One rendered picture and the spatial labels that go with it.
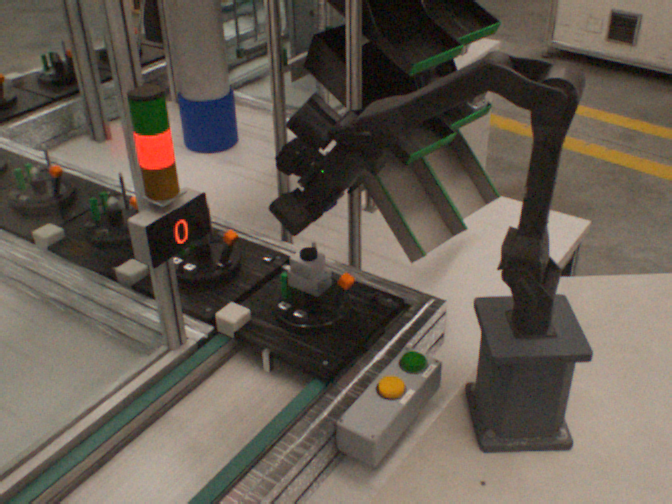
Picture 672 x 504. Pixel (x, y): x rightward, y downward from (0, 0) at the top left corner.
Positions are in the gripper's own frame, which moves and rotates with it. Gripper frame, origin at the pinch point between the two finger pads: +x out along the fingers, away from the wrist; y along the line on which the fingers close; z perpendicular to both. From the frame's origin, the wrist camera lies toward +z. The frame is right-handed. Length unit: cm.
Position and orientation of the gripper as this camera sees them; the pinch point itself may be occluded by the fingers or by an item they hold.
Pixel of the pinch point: (303, 210)
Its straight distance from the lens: 122.9
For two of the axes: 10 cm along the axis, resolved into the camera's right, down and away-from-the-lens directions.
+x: -4.8, 4.7, 7.4
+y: -5.6, 4.8, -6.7
